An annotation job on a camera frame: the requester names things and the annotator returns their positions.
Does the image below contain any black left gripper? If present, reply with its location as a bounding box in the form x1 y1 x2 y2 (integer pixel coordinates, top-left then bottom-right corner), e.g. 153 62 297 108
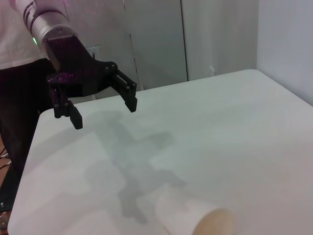
45 35 138 130

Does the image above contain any person in white shirt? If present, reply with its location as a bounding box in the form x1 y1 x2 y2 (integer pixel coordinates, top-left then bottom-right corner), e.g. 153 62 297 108
0 0 59 228

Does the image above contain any white paper cup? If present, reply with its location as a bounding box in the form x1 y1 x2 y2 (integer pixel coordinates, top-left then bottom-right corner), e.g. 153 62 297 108
155 189 237 235

